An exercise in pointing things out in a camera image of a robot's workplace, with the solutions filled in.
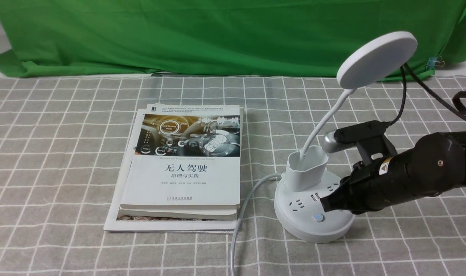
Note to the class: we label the green backdrop cloth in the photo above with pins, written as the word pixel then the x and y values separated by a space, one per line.
pixel 301 38

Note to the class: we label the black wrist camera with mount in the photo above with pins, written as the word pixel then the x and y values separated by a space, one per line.
pixel 369 138

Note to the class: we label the top book white cover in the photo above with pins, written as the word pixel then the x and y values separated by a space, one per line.
pixel 185 156

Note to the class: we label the bottom white thin book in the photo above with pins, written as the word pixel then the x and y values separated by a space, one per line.
pixel 112 224

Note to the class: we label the white desk lamp with sockets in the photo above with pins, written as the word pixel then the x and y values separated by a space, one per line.
pixel 306 182

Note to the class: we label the blue binder clip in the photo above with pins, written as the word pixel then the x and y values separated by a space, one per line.
pixel 435 62

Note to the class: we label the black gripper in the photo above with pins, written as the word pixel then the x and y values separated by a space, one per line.
pixel 383 183

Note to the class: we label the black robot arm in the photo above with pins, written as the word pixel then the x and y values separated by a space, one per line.
pixel 436 164

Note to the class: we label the middle book under top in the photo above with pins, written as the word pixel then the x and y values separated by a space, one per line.
pixel 178 214

